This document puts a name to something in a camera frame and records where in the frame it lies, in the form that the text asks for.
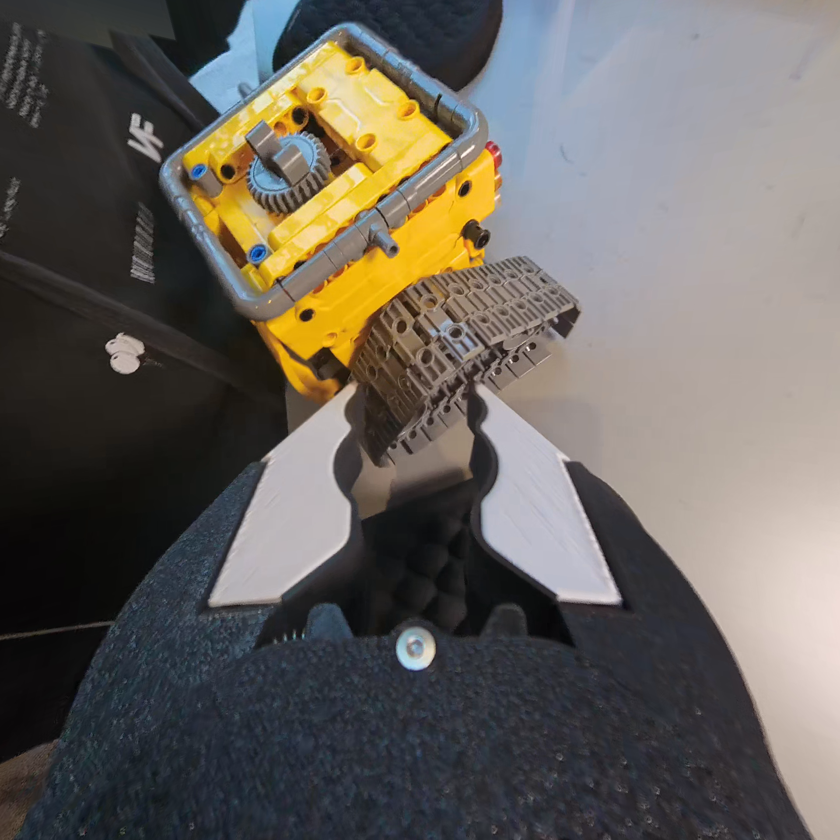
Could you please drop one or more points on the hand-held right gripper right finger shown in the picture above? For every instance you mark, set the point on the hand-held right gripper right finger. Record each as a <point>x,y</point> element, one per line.
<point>545,525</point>

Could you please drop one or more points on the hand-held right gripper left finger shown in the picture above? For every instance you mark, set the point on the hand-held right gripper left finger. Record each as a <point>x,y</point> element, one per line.
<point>289,525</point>

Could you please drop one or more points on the yellow toy brick bulldozer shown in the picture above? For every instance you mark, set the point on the yellow toy brick bulldozer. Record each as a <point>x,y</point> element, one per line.
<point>341,223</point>

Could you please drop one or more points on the black quilted wrist rest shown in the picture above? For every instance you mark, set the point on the black quilted wrist rest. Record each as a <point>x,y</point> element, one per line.
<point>394,33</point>

